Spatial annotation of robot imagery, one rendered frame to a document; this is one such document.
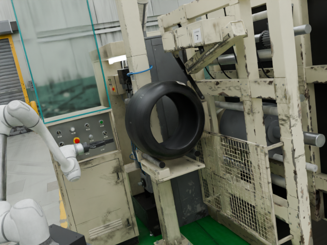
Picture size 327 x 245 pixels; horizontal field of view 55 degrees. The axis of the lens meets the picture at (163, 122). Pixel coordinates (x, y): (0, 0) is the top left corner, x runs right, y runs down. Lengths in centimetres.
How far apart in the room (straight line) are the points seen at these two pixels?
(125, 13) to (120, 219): 171
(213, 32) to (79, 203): 172
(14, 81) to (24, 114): 918
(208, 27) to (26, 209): 142
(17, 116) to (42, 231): 64
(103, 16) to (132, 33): 894
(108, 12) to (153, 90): 941
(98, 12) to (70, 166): 941
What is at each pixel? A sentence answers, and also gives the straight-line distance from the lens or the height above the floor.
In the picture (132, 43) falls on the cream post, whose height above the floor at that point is 174.
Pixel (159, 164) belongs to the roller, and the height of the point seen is 91.
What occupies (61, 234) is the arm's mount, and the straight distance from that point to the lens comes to 199.
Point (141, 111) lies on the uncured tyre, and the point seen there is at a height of 130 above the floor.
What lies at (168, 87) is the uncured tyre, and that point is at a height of 141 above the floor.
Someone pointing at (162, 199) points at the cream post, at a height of 48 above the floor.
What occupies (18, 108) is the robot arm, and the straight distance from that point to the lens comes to 192.
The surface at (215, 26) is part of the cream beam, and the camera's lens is 202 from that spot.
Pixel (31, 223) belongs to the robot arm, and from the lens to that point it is 178.
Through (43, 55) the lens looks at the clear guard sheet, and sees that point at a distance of 261.
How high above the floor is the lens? 161
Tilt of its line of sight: 12 degrees down
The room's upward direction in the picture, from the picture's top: 10 degrees counter-clockwise
